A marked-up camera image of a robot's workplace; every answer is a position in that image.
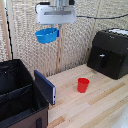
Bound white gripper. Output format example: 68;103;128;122
35;2;77;38

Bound blue bowl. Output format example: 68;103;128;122
34;27;60;45

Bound red cup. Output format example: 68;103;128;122
77;77;91;94

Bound black fabric storage box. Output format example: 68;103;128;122
0;58;50;128

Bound black case with latch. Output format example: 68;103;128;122
86;28;128;81

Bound blue tablet panel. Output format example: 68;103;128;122
33;69;57;106

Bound black cable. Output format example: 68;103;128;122
75;13;128;20

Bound wooden post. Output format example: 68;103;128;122
0;0;12;63

